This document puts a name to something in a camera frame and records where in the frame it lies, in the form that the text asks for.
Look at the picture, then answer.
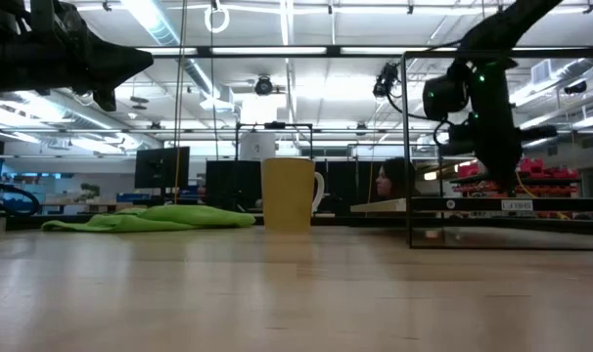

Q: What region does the red storage bins rack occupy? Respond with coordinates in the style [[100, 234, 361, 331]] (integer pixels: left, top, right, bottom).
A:
[[450, 156, 581, 198]]

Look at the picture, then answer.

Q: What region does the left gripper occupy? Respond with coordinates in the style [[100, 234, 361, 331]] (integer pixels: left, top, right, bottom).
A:
[[41, 0, 155, 112]]

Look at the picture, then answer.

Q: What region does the black frame wooden shelf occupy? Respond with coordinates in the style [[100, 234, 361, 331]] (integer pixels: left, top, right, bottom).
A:
[[401, 48, 593, 251]]

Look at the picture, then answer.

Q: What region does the white hanging ring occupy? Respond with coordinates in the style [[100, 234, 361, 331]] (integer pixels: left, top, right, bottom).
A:
[[204, 4, 231, 34]]

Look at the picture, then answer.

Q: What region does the potted green plant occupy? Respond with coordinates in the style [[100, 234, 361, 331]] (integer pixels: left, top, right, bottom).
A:
[[78, 183, 102, 202]]

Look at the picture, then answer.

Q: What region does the black hanging camera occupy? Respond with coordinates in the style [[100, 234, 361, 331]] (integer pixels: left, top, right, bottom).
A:
[[373, 62, 399, 98]]

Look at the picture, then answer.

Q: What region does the green cloth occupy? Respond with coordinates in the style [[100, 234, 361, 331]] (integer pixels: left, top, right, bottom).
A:
[[40, 203, 256, 234]]

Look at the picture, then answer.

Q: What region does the round black ceiling camera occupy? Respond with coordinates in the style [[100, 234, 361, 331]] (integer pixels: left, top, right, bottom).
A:
[[254, 75, 274, 97]]

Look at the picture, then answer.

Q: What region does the person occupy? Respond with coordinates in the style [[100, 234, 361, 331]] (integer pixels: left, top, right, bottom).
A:
[[374, 156, 418, 199]]

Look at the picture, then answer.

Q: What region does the black cable loop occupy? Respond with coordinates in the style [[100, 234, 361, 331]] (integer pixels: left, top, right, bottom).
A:
[[0, 178, 41, 216]]

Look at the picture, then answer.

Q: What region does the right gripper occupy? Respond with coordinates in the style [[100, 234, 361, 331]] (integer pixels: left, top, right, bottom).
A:
[[422, 57, 560, 193]]

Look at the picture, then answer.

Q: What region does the tall yellow mug white handle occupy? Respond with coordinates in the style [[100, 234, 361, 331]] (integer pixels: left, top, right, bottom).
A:
[[260, 156, 326, 234]]

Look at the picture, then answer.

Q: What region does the black metal stand frame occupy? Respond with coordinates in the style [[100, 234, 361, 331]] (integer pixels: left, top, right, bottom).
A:
[[235, 121, 314, 162]]

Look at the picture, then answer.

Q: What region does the black rig frame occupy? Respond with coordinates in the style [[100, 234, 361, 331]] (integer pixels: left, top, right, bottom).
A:
[[134, 45, 593, 60]]

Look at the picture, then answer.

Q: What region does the black computer monitor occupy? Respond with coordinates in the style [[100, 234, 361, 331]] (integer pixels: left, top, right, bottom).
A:
[[134, 146, 191, 190]]

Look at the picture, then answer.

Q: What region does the black partition panel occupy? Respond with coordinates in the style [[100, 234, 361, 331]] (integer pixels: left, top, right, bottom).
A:
[[205, 159, 376, 214]]

